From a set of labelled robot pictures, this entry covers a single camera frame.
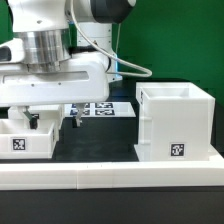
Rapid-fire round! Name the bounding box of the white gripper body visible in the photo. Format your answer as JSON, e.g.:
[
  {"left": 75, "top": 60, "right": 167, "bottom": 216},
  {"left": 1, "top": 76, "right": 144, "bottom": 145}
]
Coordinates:
[{"left": 0, "top": 53, "right": 110, "bottom": 107}]

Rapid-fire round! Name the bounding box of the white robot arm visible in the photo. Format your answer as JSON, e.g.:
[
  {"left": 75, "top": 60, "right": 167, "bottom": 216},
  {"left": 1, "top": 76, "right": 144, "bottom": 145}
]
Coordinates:
[{"left": 0, "top": 0, "right": 136, "bottom": 129}]

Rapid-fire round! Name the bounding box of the white rear drawer tray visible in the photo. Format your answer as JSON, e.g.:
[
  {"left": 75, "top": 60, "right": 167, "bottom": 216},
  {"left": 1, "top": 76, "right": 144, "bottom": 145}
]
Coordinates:
[{"left": 8, "top": 105, "right": 64, "bottom": 129}]

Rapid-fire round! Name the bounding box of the white thin cable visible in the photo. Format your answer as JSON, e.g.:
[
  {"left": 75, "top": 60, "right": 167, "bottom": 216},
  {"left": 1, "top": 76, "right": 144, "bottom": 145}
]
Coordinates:
[{"left": 69, "top": 0, "right": 154, "bottom": 79}]

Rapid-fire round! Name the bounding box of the white fiducial marker sheet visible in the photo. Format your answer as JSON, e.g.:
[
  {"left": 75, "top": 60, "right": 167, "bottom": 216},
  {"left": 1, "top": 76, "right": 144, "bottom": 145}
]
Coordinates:
[{"left": 63, "top": 101, "right": 137, "bottom": 118}]

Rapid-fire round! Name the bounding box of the white front drawer tray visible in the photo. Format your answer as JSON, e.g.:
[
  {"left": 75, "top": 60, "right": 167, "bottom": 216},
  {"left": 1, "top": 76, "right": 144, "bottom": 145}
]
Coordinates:
[{"left": 0, "top": 119, "right": 59, "bottom": 159}]

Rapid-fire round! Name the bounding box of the white L-shaped fence wall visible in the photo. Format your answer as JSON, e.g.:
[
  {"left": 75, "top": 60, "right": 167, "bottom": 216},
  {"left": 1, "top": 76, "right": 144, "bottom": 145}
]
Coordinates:
[{"left": 0, "top": 156, "right": 224, "bottom": 190}]

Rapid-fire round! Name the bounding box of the white drawer cabinet box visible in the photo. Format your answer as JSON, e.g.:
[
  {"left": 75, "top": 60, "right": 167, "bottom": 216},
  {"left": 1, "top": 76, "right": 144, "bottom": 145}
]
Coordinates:
[{"left": 135, "top": 82, "right": 215, "bottom": 162}]

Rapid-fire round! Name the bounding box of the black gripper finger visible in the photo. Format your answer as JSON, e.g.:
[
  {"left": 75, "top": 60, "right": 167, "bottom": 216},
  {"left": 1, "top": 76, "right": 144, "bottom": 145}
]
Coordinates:
[
  {"left": 73, "top": 104, "right": 84, "bottom": 127},
  {"left": 19, "top": 107, "right": 38, "bottom": 130}
]

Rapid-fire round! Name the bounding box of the white drawer tray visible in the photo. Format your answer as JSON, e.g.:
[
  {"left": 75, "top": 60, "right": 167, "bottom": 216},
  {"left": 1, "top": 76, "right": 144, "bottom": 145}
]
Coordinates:
[
  {"left": 8, "top": 105, "right": 64, "bottom": 129},
  {"left": 0, "top": 119, "right": 59, "bottom": 159}
]

